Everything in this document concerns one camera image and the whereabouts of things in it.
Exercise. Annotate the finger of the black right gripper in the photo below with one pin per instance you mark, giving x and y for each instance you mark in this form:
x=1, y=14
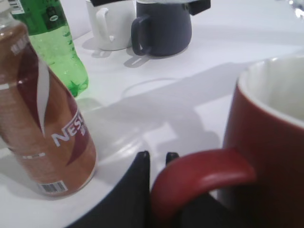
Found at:
x=199, y=6

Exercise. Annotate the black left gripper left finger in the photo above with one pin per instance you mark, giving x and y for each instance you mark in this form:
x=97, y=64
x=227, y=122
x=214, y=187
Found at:
x=128, y=203

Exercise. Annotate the red ceramic mug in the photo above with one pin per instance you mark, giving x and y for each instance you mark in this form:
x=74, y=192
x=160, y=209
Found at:
x=259, y=171

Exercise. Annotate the dark grey ceramic mug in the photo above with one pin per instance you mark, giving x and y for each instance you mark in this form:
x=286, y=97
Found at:
x=160, y=30

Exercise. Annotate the white ceramic mug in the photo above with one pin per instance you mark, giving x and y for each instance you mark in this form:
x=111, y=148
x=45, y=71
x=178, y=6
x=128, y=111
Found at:
x=111, y=23

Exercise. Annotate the brown Nescafe coffee bottle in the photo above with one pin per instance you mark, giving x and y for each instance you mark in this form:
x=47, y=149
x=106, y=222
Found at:
x=40, y=121

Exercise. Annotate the green soda bottle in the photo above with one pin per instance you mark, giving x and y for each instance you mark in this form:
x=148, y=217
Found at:
x=51, y=37

